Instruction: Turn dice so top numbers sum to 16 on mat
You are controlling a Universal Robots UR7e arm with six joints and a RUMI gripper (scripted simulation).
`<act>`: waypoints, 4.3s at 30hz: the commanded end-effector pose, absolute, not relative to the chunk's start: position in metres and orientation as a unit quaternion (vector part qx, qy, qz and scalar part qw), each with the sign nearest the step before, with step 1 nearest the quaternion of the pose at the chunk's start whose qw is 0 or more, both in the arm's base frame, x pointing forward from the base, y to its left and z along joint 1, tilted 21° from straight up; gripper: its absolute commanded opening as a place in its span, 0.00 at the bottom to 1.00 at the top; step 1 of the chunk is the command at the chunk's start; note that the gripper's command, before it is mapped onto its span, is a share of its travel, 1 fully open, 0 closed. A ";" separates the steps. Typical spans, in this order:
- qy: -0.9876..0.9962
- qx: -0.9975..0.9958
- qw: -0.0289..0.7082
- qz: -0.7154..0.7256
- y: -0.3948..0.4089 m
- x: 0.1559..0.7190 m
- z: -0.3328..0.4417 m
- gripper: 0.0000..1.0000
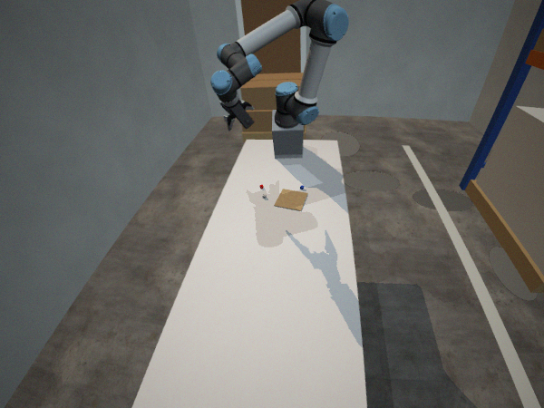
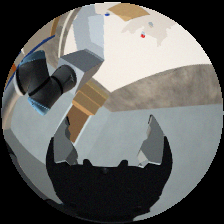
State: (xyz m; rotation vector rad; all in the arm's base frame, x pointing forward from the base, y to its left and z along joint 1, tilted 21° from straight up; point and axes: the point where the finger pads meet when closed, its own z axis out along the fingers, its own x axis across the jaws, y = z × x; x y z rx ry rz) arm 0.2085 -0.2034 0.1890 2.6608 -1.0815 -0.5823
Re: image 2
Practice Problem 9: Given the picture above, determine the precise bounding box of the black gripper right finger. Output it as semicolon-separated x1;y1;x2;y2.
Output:
137;114;173;197

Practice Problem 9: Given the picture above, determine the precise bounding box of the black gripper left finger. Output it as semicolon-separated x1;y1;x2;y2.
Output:
46;116;78;193

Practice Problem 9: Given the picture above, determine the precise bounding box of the tan square mat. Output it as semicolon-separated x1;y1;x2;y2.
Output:
107;3;150;22

